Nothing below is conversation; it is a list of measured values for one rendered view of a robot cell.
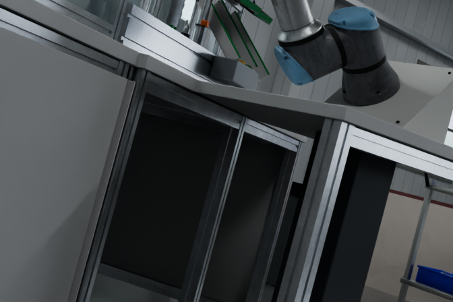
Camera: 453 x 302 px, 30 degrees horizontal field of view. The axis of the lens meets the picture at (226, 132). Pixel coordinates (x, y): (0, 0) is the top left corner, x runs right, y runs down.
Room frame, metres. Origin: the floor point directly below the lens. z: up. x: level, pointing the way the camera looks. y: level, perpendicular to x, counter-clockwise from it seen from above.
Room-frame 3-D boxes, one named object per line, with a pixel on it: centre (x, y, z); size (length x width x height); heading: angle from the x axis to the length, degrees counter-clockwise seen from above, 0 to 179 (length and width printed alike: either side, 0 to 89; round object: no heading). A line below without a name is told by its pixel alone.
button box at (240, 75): (2.36, 0.02, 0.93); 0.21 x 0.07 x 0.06; 161
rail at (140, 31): (2.20, 0.14, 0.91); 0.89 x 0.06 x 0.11; 161
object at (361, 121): (2.24, -0.30, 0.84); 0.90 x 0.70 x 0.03; 134
